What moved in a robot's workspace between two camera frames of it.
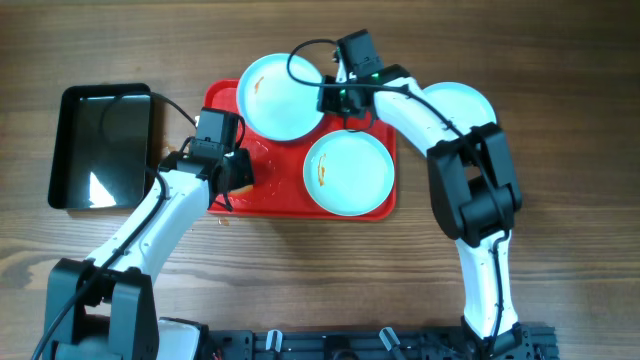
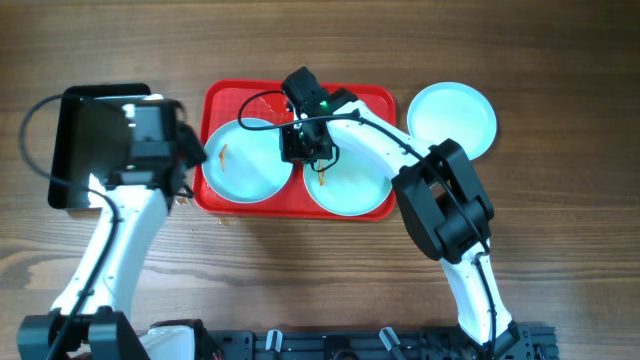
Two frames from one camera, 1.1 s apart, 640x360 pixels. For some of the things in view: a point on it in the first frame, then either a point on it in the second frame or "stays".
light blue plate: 463,106 stays
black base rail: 521,342 stays
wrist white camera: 358,52 → 305,93
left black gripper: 244,176 → 195,155
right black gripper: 324,100 → 290,153
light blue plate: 272,103 → 245,166
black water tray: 102,149 stays
